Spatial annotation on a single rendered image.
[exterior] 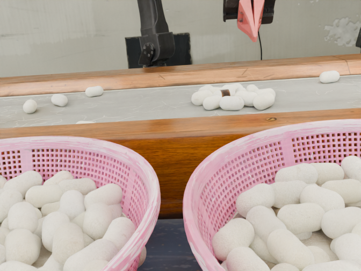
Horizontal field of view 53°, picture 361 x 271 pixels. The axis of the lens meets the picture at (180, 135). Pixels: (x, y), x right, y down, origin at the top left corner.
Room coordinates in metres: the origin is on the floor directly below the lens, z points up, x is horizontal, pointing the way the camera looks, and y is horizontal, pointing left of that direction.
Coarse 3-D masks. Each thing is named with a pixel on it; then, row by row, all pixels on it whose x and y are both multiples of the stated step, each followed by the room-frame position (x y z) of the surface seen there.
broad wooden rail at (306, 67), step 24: (96, 72) 0.77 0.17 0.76; (120, 72) 0.75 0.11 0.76; (144, 72) 0.72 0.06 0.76; (168, 72) 0.70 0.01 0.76; (192, 72) 0.69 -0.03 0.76; (216, 72) 0.68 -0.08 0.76; (240, 72) 0.68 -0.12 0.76; (264, 72) 0.67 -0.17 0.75; (288, 72) 0.67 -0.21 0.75; (312, 72) 0.66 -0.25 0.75; (360, 72) 0.65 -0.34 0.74; (0, 96) 0.70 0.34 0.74
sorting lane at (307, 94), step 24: (24, 96) 0.69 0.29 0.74; (48, 96) 0.67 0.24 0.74; (72, 96) 0.65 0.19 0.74; (96, 96) 0.64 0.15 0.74; (120, 96) 0.62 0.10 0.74; (144, 96) 0.61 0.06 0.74; (168, 96) 0.59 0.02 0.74; (288, 96) 0.53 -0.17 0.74; (312, 96) 0.52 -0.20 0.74; (336, 96) 0.50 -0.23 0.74; (360, 96) 0.49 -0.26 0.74; (0, 120) 0.51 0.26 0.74; (24, 120) 0.50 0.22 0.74; (48, 120) 0.49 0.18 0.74; (72, 120) 0.48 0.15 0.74; (96, 120) 0.47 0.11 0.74; (120, 120) 0.46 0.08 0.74
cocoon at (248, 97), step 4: (236, 92) 0.50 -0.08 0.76; (240, 92) 0.49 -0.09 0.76; (244, 92) 0.49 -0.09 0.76; (248, 92) 0.48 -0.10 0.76; (252, 92) 0.48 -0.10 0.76; (240, 96) 0.49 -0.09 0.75; (244, 96) 0.48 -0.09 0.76; (248, 96) 0.48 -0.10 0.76; (252, 96) 0.48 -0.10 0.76; (244, 100) 0.48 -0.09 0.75; (248, 100) 0.48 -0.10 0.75; (252, 100) 0.47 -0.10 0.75; (244, 104) 0.48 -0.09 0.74; (248, 104) 0.48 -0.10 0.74; (252, 104) 0.48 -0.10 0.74
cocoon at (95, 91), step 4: (88, 88) 0.63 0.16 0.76; (92, 88) 0.63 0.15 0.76; (96, 88) 0.63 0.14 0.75; (100, 88) 0.64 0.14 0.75; (88, 92) 0.63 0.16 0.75; (92, 92) 0.63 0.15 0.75; (96, 92) 0.63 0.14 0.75; (100, 92) 0.64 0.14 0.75; (88, 96) 0.63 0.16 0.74; (92, 96) 0.63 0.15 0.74
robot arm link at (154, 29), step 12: (144, 0) 0.97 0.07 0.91; (156, 0) 0.97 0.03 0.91; (144, 12) 0.97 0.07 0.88; (156, 12) 0.96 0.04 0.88; (144, 24) 0.97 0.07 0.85; (156, 24) 0.95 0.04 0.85; (144, 36) 0.96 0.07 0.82; (156, 36) 0.94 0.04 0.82; (168, 36) 0.97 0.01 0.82; (156, 48) 0.94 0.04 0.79; (168, 48) 0.96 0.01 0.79; (156, 60) 0.95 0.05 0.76
